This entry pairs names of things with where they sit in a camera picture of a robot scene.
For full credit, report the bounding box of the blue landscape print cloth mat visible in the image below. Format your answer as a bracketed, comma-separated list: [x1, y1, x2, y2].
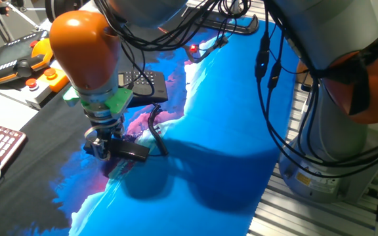
[0, 16, 300, 236]

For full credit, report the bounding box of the black cable bundle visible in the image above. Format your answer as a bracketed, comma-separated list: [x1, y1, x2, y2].
[93, 0, 378, 180]

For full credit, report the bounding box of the black coiled phone cord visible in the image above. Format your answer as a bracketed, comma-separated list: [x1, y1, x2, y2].
[146, 103, 170, 157]

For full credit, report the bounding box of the black arm strap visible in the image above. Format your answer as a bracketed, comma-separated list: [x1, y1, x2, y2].
[310, 34, 378, 115]

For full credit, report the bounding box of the white box red button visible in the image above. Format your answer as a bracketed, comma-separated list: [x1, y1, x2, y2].
[24, 77, 54, 109]

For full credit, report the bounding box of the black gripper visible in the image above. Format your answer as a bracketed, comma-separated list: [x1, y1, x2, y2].
[87, 118, 127, 162]

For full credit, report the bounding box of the green gripper mount plate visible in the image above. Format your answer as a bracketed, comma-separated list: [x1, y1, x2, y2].
[62, 87, 134, 116]

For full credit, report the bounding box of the maroon desk telephone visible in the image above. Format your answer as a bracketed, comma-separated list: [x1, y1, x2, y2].
[0, 117, 28, 191]

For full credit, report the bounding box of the black telephone handset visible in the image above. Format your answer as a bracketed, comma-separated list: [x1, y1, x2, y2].
[83, 136, 150, 163]

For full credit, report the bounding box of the orange box red button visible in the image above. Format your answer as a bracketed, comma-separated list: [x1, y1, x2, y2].
[37, 68, 70, 93]

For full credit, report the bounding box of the black desk telephone base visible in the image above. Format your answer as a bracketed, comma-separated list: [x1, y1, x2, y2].
[117, 69, 169, 108]

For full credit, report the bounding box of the orange black teach pendant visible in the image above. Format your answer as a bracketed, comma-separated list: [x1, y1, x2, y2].
[0, 29, 54, 87]

